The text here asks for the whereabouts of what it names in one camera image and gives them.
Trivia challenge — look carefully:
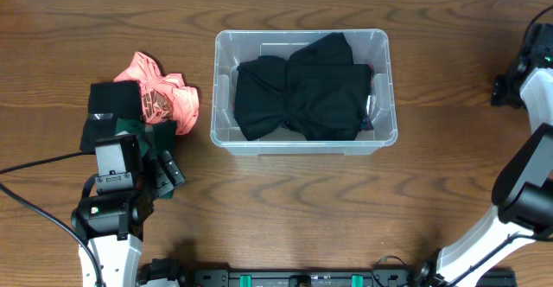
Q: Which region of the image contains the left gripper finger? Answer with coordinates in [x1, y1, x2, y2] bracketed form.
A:
[158, 150, 186, 188]
[149, 158, 174, 198]

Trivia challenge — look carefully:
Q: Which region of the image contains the dark green garment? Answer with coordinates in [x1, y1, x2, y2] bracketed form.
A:
[115, 118, 177, 180]

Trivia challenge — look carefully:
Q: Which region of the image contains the clear plastic storage bin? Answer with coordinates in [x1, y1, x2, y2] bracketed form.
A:
[210, 29, 398, 156]

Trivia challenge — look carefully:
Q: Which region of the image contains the black shirt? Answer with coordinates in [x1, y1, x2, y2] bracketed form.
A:
[234, 33, 373, 141]

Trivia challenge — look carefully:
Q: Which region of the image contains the red navy plaid shirt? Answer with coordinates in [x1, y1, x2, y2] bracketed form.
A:
[360, 64, 374, 131]

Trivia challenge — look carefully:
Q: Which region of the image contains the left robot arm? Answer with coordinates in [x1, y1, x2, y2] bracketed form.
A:
[72, 143, 186, 287]

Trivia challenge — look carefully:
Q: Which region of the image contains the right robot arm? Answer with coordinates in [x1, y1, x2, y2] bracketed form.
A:
[411, 39, 552, 286]

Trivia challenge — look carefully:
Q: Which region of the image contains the crumpled coral orange shirt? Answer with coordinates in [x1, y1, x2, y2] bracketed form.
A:
[113, 52, 200, 136]

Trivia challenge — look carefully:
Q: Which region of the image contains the folded black garment with tape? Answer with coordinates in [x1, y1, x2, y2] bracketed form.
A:
[79, 81, 143, 152]

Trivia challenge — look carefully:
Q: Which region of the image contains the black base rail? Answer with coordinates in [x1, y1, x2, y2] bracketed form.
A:
[137, 256, 518, 287]

